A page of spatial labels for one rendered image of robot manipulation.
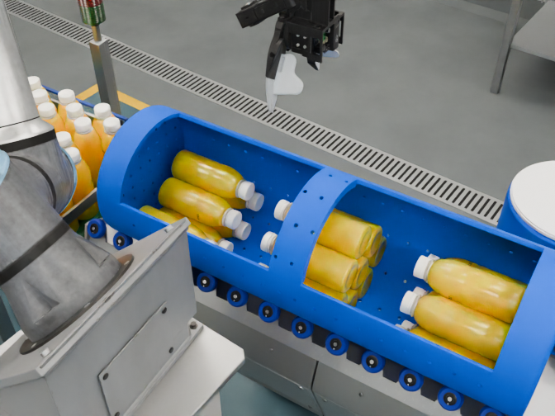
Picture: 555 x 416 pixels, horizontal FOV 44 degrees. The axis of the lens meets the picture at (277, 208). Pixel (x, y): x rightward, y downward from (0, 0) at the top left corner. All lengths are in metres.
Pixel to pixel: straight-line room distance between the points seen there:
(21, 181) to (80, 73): 3.12
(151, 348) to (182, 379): 0.09
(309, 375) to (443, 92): 2.63
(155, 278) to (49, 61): 3.33
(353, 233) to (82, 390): 0.56
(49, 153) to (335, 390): 0.71
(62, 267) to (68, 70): 3.22
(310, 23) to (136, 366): 0.54
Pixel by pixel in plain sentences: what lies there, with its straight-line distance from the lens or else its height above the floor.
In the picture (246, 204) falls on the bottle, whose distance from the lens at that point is 1.47.
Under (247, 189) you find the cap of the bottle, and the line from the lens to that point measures 1.40.
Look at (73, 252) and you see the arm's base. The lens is 0.91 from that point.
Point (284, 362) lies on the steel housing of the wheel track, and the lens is 1.41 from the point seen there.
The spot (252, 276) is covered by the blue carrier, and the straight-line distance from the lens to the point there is 1.25.
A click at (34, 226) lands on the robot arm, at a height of 1.43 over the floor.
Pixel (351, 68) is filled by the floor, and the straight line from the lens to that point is 3.94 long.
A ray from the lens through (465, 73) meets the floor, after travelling 4.01.
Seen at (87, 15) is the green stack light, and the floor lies 1.19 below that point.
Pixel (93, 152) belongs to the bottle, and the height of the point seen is 1.01.
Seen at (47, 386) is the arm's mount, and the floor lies 1.35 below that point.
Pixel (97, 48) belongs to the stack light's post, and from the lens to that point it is 1.97.
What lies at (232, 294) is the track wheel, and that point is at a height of 0.97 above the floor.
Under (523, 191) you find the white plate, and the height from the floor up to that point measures 1.04.
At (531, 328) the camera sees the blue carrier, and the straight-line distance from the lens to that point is 1.11.
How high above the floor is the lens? 2.03
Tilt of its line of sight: 43 degrees down
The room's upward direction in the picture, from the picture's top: straight up
